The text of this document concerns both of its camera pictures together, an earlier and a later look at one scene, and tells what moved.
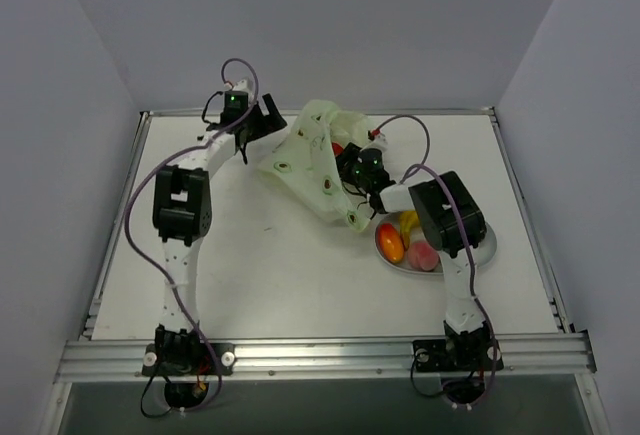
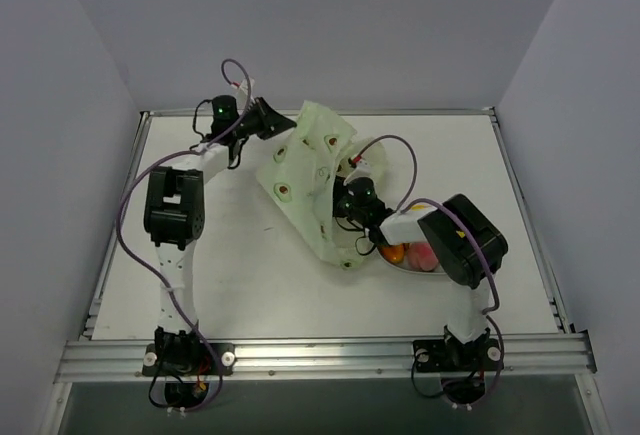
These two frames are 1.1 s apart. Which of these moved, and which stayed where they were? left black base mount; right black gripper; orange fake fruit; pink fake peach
Moved: right black gripper
Stayed: left black base mount; pink fake peach; orange fake fruit
